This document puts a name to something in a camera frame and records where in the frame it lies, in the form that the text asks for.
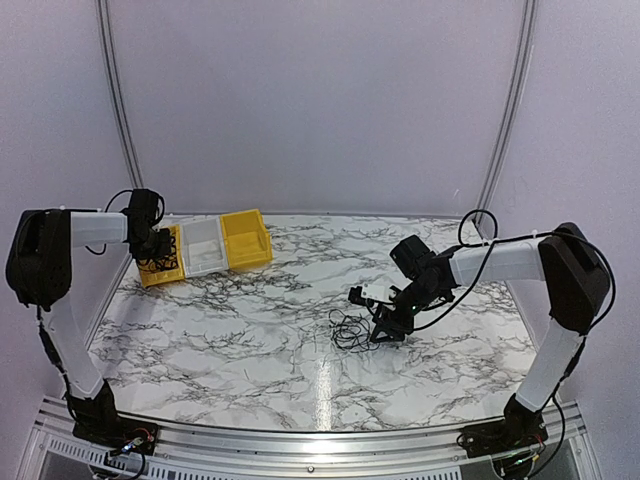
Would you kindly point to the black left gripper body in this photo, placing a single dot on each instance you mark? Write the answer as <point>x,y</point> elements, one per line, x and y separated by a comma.
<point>152,246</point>

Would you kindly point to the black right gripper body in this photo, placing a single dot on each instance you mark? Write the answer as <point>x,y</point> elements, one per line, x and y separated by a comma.
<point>422,296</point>

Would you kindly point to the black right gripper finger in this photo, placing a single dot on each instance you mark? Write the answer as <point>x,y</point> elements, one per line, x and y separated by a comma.
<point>388,314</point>
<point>390,332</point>

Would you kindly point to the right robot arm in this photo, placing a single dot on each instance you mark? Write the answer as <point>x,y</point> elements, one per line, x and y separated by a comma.
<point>569,272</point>

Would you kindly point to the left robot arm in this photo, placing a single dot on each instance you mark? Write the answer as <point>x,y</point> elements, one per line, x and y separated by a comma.
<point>39,271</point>

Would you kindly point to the yellow bin left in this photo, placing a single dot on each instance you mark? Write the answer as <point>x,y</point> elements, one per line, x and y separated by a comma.
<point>167,269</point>

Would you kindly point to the yellow bin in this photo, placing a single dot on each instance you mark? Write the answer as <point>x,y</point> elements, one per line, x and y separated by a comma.
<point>246,238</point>
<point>167,269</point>

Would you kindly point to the white translucent bin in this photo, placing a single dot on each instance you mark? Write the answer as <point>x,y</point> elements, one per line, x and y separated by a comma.
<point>203,249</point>

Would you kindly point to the yellow bin right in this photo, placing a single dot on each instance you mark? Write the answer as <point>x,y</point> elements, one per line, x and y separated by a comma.
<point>246,238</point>

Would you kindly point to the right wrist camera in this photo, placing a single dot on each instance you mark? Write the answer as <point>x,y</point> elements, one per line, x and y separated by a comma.
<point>371,293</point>

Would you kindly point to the aluminium front rail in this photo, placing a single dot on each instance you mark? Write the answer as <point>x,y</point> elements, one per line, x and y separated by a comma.
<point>191,451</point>

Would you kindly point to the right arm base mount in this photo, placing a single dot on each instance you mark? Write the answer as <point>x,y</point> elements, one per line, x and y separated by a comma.
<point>500,436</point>

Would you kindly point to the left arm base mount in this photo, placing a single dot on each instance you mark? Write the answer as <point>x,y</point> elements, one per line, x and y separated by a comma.
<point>117,434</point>

